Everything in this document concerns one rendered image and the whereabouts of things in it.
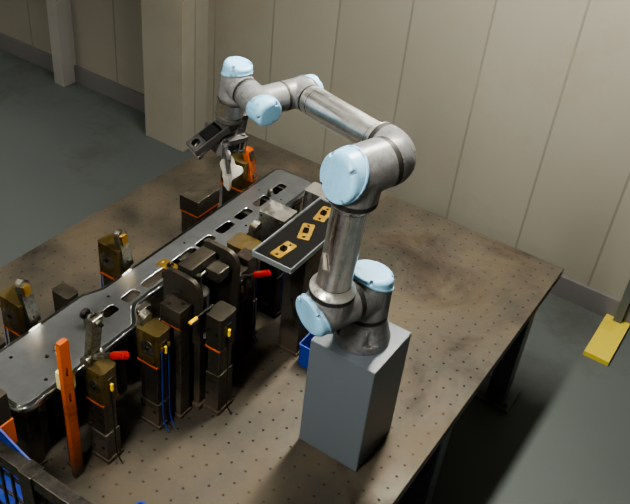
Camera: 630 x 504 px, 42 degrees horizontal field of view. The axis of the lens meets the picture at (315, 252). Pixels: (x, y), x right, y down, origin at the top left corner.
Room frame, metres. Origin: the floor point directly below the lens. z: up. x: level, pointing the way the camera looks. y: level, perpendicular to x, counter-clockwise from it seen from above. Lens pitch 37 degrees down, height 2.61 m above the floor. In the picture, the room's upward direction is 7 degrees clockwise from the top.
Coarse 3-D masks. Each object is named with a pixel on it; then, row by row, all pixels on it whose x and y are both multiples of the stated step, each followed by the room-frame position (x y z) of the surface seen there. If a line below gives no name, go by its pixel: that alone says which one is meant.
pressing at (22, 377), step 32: (256, 192) 2.44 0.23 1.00; (288, 192) 2.46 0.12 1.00; (160, 256) 2.02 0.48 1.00; (128, 288) 1.85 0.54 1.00; (160, 288) 1.87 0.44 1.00; (64, 320) 1.68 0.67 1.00; (128, 320) 1.71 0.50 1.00; (0, 352) 1.54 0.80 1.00; (32, 352) 1.55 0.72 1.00; (0, 384) 1.42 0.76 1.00; (32, 384) 1.44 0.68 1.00
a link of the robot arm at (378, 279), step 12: (360, 264) 1.67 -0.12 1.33; (372, 264) 1.68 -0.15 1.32; (360, 276) 1.61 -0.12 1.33; (372, 276) 1.62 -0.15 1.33; (384, 276) 1.63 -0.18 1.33; (360, 288) 1.59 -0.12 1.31; (372, 288) 1.59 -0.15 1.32; (384, 288) 1.60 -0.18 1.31; (372, 300) 1.58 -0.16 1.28; (384, 300) 1.61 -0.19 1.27; (372, 312) 1.59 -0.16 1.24; (384, 312) 1.61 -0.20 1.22
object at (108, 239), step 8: (104, 240) 2.01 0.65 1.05; (112, 240) 2.01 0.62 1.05; (104, 248) 1.98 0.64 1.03; (112, 248) 1.97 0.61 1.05; (104, 256) 1.98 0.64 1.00; (112, 256) 1.97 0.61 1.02; (120, 256) 1.97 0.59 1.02; (104, 264) 1.99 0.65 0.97; (112, 264) 1.97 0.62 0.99; (120, 264) 1.96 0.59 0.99; (104, 272) 1.99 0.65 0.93; (112, 272) 1.97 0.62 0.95; (120, 272) 1.96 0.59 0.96; (104, 280) 2.00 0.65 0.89; (112, 280) 1.98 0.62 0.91; (104, 312) 2.00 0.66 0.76
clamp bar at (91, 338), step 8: (80, 312) 1.50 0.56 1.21; (88, 312) 1.50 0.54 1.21; (96, 312) 1.50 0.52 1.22; (88, 320) 1.47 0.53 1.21; (96, 320) 1.48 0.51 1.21; (88, 328) 1.47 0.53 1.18; (96, 328) 1.48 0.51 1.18; (88, 336) 1.47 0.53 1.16; (96, 336) 1.48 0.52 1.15; (88, 344) 1.47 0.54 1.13; (96, 344) 1.49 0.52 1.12; (88, 352) 1.48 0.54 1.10; (96, 352) 1.50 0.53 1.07
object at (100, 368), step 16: (96, 368) 1.47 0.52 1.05; (112, 368) 1.48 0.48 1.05; (96, 384) 1.45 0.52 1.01; (112, 384) 1.46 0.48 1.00; (96, 400) 1.45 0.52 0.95; (112, 400) 1.46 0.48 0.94; (96, 416) 1.47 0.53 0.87; (112, 416) 1.48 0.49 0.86; (96, 432) 1.46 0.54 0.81; (112, 432) 1.47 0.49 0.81; (96, 448) 1.47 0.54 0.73; (112, 448) 1.46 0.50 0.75
